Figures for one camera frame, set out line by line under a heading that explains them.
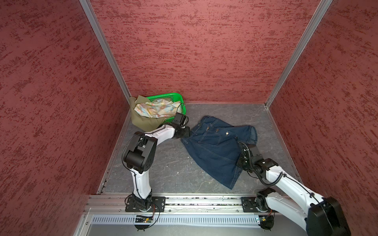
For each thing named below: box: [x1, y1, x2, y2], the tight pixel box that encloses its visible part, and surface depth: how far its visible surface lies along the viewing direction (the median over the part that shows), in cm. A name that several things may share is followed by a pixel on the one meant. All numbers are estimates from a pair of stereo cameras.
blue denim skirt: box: [180, 116, 258, 190], surface depth 96 cm
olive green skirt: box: [129, 95, 165, 133], surface depth 99 cm
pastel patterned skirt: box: [134, 98, 182, 118], surface depth 113 cm
